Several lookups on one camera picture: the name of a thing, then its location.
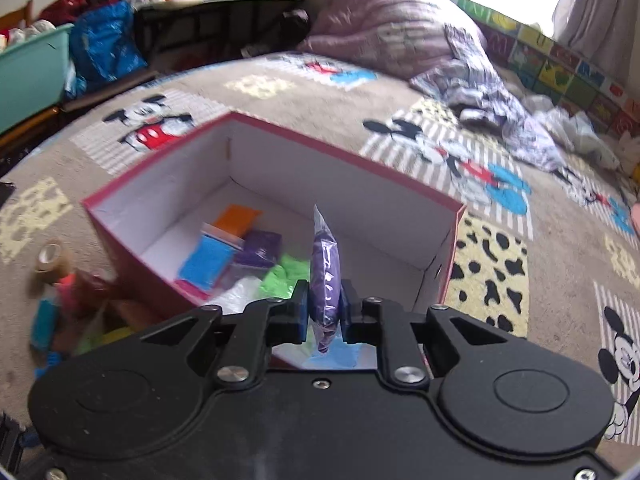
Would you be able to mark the green clay packet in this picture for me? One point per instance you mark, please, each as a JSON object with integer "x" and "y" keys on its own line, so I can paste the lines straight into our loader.
{"x": 285, "y": 277}

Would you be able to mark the white plastic bag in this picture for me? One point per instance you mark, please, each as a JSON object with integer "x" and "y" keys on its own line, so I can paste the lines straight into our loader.
{"x": 575, "y": 130}

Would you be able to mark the purple patterned cloth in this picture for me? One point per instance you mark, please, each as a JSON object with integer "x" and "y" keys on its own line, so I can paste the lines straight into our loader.
{"x": 490, "y": 105}

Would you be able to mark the pink quilt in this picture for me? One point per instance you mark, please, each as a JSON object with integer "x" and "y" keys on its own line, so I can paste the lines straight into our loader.
{"x": 385, "y": 15}

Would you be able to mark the red cloth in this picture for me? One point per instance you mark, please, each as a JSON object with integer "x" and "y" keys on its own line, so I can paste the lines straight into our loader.
{"x": 65, "y": 9}

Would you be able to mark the cluttered black table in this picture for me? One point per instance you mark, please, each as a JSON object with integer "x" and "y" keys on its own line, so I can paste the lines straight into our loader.
{"x": 210, "y": 15}

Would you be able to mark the white clay packet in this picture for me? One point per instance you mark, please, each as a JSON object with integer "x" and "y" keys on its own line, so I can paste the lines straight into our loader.
{"x": 235, "y": 297}

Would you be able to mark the teal plastic bin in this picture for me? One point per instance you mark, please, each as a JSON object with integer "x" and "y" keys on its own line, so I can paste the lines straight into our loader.
{"x": 30, "y": 75}

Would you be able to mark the grey curtain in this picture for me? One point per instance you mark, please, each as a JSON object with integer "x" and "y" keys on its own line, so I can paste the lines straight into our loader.
{"x": 597, "y": 10}

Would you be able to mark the cartoon mouse printed blanket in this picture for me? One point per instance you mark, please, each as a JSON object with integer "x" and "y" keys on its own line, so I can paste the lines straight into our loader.
{"x": 310, "y": 110}

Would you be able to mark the colourful picture wall padding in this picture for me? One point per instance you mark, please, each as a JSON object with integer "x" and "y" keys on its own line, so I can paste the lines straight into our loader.
{"x": 565, "y": 65}

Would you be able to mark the red cardboard box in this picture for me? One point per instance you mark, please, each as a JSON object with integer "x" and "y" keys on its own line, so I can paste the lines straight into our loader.
{"x": 280, "y": 220}

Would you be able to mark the pile of colourful clay packets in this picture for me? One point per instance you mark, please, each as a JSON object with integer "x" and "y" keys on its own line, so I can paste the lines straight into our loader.
{"x": 75, "y": 320}

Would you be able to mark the brown tape roll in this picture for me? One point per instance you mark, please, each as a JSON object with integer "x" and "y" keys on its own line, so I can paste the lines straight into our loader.
{"x": 50, "y": 258}

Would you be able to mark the blue plastic bag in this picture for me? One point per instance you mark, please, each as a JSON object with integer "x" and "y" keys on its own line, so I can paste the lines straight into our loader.
{"x": 107, "y": 45}

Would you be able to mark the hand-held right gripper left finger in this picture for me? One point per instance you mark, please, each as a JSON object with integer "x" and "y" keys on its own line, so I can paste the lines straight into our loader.
{"x": 300, "y": 321}

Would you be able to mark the dark purple clay packet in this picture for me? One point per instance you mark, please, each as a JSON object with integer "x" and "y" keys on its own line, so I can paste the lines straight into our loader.
{"x": 257, "y": 250}

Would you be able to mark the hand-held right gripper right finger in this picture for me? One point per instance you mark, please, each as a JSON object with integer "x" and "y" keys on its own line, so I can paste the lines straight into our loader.
{"x": 351, "y": 325}

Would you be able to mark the orange clay packet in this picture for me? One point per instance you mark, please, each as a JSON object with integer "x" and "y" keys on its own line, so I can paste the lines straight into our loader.
{"x": 236, "y": 220}

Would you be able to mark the light blue clay packet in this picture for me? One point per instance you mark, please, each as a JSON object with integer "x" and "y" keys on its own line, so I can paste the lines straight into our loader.
{"x": 340, "y": 356}

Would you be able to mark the pink clay packet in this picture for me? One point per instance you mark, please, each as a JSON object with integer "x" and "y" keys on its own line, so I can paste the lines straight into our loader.
{"x": 192, "y": 291}

